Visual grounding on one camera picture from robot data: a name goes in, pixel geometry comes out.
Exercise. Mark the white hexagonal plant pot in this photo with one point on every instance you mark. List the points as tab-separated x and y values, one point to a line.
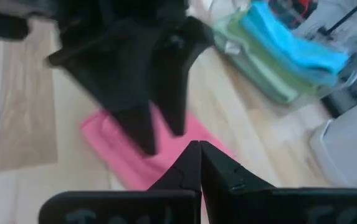
352	149

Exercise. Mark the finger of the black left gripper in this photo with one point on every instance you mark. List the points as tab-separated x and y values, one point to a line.
173	87
125	93

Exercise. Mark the blue microfiber towel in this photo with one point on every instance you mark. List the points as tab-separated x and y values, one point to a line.
290	46

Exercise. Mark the clear plastic bin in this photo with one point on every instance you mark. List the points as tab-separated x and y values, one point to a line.
354	71

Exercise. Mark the black aluminium table frame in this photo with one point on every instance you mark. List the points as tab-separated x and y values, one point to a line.
330	106

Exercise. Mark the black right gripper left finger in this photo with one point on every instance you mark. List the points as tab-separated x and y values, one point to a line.
165	205

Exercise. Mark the pink microfiber towel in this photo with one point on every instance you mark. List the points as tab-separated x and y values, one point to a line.
125	155

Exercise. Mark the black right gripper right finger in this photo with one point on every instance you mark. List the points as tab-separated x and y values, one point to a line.
243	205

